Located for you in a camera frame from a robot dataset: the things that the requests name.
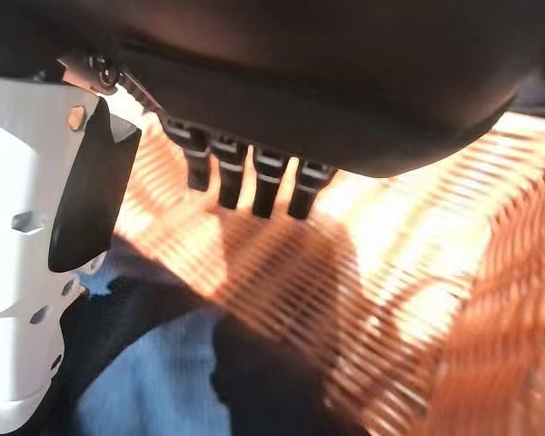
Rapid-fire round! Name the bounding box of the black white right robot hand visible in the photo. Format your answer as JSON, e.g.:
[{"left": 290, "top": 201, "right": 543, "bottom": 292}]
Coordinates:
[{"left": 0, "top": 0, "right": 545, "bottom": 435}]

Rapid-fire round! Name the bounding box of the navy blue cloth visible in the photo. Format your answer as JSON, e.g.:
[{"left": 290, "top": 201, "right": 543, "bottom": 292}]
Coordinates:
[{"left": 49, "top": 235, "right": 360, "bottom": 436}]

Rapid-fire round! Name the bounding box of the rectangular wicker laundry basket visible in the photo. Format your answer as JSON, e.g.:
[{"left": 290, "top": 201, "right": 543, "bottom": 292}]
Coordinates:
[{"left": 111, "top": 108, "right": 545, "bottom": 436}]

